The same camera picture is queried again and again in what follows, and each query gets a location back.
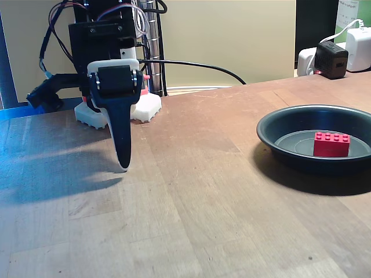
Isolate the chrome metal pole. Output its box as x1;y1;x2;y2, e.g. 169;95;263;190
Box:
139;0;169;97

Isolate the white power adapter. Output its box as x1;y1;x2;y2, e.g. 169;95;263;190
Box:
345;26;371;73

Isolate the white charger cable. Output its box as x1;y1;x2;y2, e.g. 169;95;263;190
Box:
320;19;365;44

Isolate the blue tape strip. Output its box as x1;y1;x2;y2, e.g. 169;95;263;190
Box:
0;105;44;120

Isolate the black power adapter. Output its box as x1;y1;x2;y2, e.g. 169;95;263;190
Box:
314;41;349;79

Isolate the thick black cable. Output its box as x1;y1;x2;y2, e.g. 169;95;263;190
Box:
137;58;247;85

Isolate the dark vertical frame post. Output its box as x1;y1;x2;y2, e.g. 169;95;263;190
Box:
0;11;18;109

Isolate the red lego block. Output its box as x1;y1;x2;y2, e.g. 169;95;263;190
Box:
312;131;351;158

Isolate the green and white paper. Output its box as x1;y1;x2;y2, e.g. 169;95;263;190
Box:
334;0;371;44

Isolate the dark round metal bin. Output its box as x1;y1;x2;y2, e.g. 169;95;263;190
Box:
256;104;371;176

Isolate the dark monitor panel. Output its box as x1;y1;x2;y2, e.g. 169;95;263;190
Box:
295;0;339;70

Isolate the white wall plug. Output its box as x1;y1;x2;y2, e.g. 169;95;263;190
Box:
297;47;318;76

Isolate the black camera cable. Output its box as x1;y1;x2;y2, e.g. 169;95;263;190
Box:
39;25;56;79

